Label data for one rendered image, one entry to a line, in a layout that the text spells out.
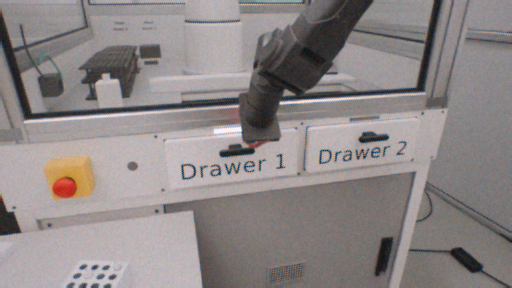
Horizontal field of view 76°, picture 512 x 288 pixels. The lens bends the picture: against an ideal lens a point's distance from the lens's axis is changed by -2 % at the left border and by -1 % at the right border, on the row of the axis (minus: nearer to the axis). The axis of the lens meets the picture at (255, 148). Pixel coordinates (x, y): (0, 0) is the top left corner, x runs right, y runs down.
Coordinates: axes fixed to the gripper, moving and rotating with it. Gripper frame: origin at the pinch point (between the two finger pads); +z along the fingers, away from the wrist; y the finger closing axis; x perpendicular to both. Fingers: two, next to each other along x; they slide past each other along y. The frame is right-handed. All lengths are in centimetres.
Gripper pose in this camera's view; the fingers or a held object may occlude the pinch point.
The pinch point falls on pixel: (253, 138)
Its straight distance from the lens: 68.2
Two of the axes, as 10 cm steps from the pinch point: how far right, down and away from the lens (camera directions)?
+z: -1.3, 4.4, 8.9
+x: -9.8, 0.8, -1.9
